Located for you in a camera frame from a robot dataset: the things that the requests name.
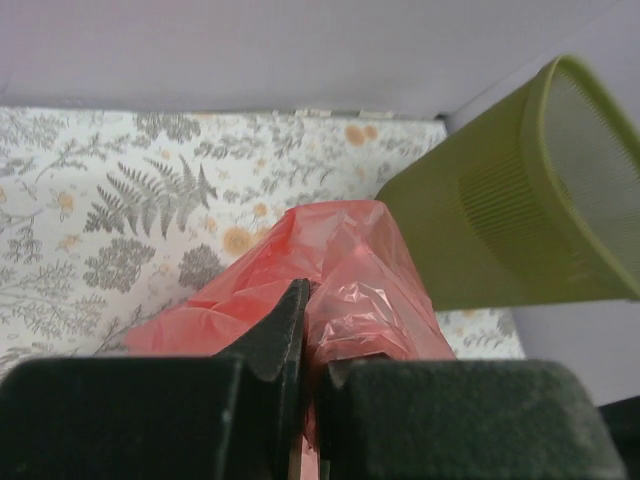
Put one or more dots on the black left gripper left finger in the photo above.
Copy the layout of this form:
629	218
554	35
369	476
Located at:
233	415

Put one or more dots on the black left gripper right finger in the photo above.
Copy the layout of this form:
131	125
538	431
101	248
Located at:
513	419

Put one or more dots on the red torn trash bag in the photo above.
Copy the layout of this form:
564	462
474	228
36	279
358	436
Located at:
367	297

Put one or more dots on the green plastic trash bin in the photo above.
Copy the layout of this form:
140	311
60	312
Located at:
534	202

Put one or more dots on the floral patterned table mat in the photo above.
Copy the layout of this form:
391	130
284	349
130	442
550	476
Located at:
109	219

